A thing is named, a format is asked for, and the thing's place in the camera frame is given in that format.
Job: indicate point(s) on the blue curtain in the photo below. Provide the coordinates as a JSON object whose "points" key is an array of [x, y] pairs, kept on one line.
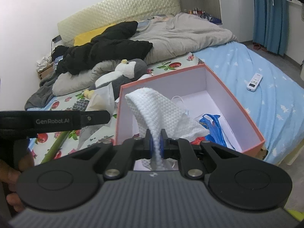
{"points": [[268, 23]]}

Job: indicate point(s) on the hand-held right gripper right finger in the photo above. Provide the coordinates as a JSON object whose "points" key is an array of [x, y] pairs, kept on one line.
{"points": [[163, 144]]}

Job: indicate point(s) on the white wardrobe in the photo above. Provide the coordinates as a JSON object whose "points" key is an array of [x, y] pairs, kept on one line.
{"points": [[232, 4]]}

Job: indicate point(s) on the white textured cloth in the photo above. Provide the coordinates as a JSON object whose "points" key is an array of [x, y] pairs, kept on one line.
{"points": [[156, 109]]}

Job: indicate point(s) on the yellow pillow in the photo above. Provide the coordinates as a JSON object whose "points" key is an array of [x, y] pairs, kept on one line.
{"points": [[87, 36]]}

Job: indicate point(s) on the cream quilted headboard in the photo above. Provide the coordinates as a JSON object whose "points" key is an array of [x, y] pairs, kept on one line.
{"points": [[118, 7]]}

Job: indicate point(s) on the grey pillow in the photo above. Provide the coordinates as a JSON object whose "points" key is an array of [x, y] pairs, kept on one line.
{"points": [[71, 83]]}

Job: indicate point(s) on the grey white penguin plush toy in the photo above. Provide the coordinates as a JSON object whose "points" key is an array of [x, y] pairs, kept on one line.
{"points": [[133, 71]]}

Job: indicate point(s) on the row of cosmetic bottles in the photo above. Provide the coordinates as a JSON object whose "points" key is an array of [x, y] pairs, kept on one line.
{"points": [[197, 11]]}

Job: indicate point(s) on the grey duvet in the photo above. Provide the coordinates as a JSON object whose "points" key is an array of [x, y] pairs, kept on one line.
{"points": [[185, 38]]}

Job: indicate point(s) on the black jacket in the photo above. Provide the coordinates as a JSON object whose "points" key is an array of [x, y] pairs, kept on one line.
{"points": [[106, 49]]}

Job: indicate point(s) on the person's left hand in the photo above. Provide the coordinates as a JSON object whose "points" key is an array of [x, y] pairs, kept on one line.
{"points": [[9, 173]]}

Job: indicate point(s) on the blue white printed bag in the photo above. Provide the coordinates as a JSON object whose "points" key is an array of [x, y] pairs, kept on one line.
{"points": [[57, 60]]}

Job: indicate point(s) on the dark grey blanket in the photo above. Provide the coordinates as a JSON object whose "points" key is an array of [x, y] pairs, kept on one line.
{"points": [[38, 95]]}

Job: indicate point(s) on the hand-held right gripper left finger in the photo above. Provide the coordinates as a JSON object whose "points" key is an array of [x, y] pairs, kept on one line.
{"points": [[149, 144]]}

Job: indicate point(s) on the blue printed plastic packet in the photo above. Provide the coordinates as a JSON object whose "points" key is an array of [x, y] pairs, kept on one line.
{"points": [[213, 128]]}

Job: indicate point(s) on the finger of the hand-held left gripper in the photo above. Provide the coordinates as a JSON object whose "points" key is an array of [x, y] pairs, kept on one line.
{"points": [[97, 118]]}

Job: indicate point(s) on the white remote control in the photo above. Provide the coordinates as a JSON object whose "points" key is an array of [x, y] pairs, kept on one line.
{"points": [[254, 82]]}

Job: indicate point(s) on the pink cardboard box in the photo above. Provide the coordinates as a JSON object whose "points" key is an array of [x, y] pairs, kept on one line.
{"points": [[213, 85]]}

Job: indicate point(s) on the black charger plug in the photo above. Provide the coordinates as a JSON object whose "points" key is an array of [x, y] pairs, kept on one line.
{"points": [[57, 39]]}

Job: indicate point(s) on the brown cardboard box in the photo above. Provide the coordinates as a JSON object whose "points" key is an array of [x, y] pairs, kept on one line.
{"points": [[45, 72]]}

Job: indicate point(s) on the lime green object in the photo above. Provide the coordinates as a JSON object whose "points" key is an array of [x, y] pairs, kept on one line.
{"points": [[296, 218]]}

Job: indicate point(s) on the pale blue printed pillow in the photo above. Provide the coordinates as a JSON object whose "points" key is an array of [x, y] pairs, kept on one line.
{"points": [[147, 23]]}

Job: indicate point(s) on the white crumpled cloth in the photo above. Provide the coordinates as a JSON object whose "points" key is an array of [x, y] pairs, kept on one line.
{"points": [[44, 61]]}

